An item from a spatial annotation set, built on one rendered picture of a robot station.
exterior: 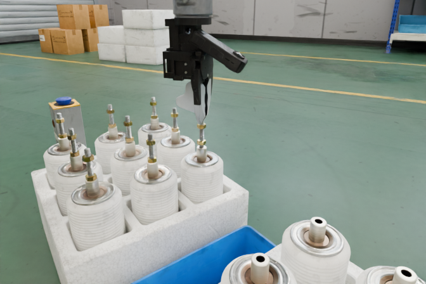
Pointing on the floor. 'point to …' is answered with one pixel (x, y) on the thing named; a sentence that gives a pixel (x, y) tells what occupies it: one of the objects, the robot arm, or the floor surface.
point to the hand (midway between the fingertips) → (204, 117)
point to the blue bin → (210, 259)
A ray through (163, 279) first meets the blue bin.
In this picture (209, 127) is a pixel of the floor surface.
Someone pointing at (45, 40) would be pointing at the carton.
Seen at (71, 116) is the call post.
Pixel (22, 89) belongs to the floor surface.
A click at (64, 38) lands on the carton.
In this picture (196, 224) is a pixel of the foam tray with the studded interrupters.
